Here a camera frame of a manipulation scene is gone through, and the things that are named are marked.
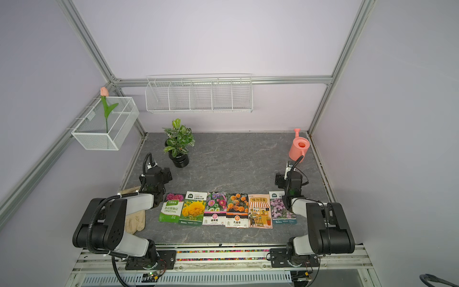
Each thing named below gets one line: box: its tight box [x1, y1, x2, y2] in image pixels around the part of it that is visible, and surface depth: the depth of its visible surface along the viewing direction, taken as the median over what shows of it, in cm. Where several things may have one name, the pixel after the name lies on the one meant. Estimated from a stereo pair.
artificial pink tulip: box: [99, 86, 119, 134], surface depth 85 cm
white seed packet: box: [248, 193, 273, 230], surface depth 88 cm
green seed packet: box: [158, 193, 185, 224], surface depth 89 cm
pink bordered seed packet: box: [202, 191, 228, 226], surface depth 90 cm
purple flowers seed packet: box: [268, 190, 298, 225], surface depth 88 cm
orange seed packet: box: [225, 193, 250, 229], surface depth 88 cm
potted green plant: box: [161, 118, 196, 169], surface depth 88 cm
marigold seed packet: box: [178, 190, 208, 227], surface depth 90 cm
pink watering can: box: [288, 128, 311, 162], surface depth 103 cm
